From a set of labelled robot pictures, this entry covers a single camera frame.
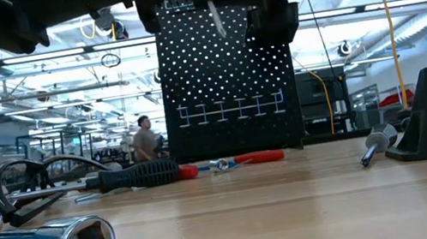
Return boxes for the grey black handled screwdriver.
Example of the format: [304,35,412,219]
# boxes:
[354,119,404,169]

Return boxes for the black perforated pegboard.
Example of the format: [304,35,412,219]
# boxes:
[144,0,309,171]

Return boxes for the black cabinet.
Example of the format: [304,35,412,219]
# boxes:
[294,64,357,140]

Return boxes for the person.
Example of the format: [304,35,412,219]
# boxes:
[126,111,165,164]

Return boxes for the red object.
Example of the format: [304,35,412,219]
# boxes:
[376,88,417,111]

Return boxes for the black safety glasses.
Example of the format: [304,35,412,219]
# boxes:
[0,141,126,230]

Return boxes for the black ceiling cable reel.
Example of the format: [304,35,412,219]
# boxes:
[334,39,356,59]
[93,3,130,44]

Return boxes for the chrome wire ring rack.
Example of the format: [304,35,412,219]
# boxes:
[175,87,288,131]

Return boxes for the thin yellow cable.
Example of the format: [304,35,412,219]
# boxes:
[292,51,339,140]

